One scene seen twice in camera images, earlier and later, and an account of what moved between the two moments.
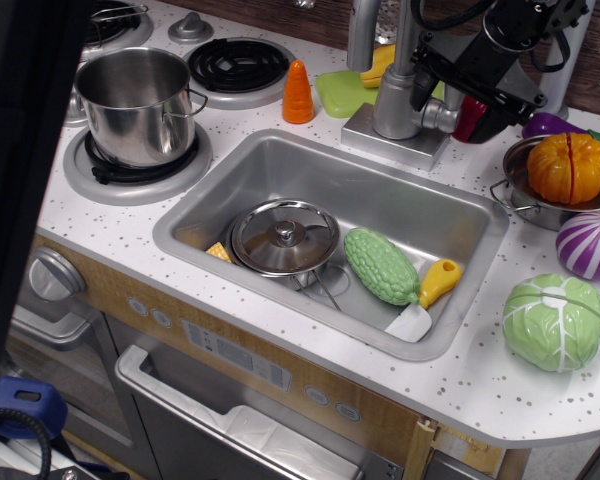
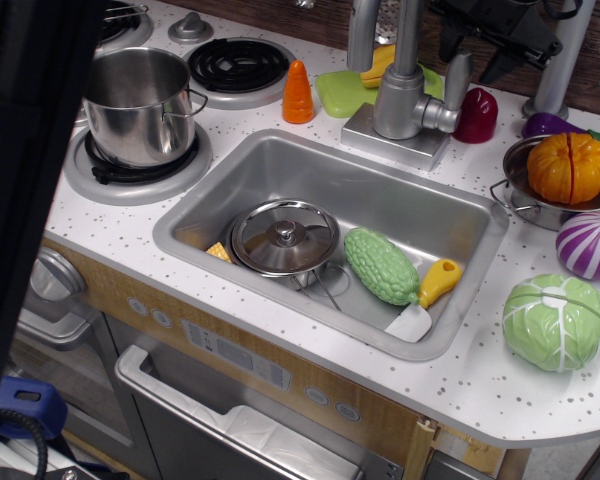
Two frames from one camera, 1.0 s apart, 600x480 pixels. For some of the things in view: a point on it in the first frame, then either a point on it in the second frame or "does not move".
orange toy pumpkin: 569,168 does not move
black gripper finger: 494,119 -> 504,60
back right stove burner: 240,73 does not move
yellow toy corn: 218,250 does not move
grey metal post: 555,83 does not move
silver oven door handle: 70,333 does not move
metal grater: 387,22 does not move
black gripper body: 473,62 -> 519,26
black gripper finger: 424,83 -> 451,36
